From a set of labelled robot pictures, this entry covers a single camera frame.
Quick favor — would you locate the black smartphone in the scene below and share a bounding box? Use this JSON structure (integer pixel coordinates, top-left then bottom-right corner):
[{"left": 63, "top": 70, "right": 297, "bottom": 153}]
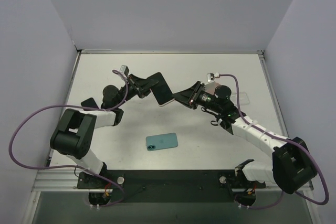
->
[{"left": 81, "top": 98, "right": 99, "bottom": 111}]

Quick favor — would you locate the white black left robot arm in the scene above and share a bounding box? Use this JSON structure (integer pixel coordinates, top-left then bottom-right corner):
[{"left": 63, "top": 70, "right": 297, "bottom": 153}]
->
[{"left": 50, "top": 74, "right": 158, "bottom": 188}]

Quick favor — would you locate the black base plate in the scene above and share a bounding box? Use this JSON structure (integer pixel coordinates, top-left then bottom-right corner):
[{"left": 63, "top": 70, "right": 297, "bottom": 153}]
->
[{"left": 77, "top": 169, "right": 266, "bottom": 205}]

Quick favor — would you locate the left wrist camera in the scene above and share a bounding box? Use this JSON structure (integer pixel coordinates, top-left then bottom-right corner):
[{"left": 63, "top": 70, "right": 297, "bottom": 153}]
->
[{"left": 119, "top": 65, "right": 129, "bottom": 79}]

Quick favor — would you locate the teal smartphone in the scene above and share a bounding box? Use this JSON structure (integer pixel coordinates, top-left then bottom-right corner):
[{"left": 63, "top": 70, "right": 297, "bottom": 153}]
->
[{"left": 145, "top": 133, "right": 178, "bottom": 151}]

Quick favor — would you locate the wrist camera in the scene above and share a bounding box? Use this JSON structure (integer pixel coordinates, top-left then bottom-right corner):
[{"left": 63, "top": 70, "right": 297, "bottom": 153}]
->
[
  {"left": 206, "top": 72, "right": 220, "bottom": 82},
  {"left": 119, "top": 65, "right": 129, "bottom": 79}
]

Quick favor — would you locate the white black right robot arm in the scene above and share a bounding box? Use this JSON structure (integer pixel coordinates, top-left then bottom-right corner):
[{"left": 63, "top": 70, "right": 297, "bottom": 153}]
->
[{"left": 173, "top": 81, "right": 317, "bottom": 194}]

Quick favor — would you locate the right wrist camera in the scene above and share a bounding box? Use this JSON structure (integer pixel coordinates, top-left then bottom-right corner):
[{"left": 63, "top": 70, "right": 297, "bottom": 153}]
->
[{"left": 206, "top": 72, "right": 220, "bottom": 82}]

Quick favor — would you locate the phone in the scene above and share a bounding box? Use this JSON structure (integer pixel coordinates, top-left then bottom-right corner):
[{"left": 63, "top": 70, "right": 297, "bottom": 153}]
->
[
  {"left": 147, "top": 72, "right": 174, "bottom": 106},
  {"left": 204, "top": 81, "right": 220, "bottom": 95}
]

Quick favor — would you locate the clear phone case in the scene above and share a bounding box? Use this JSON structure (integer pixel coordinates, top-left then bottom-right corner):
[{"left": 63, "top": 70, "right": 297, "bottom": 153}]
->
[{"left": 230, "top": 92, "right": 250, "bottom": 106}]

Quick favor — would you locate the aluminium front rail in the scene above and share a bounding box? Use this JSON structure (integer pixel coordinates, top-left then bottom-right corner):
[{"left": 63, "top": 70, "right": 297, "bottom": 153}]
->
[{"left": 31, "top": 169, "right": 88, "bottom": 192}]

